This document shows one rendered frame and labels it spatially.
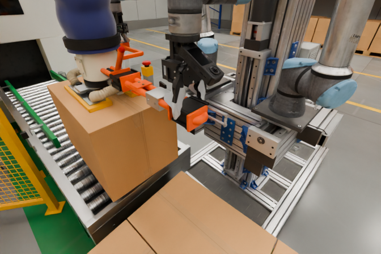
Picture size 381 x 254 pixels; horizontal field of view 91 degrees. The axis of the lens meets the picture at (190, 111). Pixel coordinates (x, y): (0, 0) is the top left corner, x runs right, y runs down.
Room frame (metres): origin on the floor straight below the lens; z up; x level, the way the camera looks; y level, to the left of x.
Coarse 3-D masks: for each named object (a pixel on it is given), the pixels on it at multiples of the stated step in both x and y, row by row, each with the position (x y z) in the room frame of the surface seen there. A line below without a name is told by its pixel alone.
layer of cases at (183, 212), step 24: (168, 192) 0.66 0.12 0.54; (192, 192) 0.66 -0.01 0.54; (144, 216) 0.53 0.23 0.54; (168, 216) 0.53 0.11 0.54; (192, 216) 0.53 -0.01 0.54; (216, 216) 0.53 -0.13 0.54; (240, 216) 0.53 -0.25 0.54; (120, 240) 0.42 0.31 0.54; (144, 240) 0.42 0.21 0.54; (168, 240) 0.42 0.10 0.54; (192, 240) 0.42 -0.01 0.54; (216, 240) 0.42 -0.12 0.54; (240, 240) 0.42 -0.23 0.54; (264, 240) 0.42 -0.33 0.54
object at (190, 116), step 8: (184, 104) 0.45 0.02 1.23; (192, 104) 0.45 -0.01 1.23; (200, 104) 0.45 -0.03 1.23; (168, 112) 0.44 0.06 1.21; (184, 112) 0.41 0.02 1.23; (192, 112) 0.40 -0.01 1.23; (200, 112) 0.42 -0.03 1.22; (176, 120) 0.43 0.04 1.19; (184, 120) 0.41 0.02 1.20; (192, 120) 0.40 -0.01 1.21; (192, 128) 0.40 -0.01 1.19
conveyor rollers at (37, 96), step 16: (32, 96) 1.82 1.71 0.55; (48, 96) 1.84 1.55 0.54; (48, 112) 1.52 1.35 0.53; (64, 128) 1.29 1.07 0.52; (48, 144) 1.06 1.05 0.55; (64, 144) 1.06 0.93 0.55; (64, 160) 0.89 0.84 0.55; (80, 160) 0.89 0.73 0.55; (80, 176) 0.78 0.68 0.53; (96, 192) 0.67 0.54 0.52; (96, 208) 0.58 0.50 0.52
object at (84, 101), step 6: (78, 84) 0.84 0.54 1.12; (66, 90) 0.86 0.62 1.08; (72, 90) 0.83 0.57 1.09; (90, 90) 0.76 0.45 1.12; (96, 90) 0.83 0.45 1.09; (78, 96) 0.76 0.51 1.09; (84, 96) 0.75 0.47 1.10; (84, 102) 0.71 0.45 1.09; (90, 102) 0.70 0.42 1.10; (96, 102) 0.70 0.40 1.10; (102, 102) 0.71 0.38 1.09; (108, 102) 0.71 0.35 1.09; (90, 108) 0.66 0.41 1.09; (96, 108) 0.67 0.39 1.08; (102, 108) 0.69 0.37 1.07
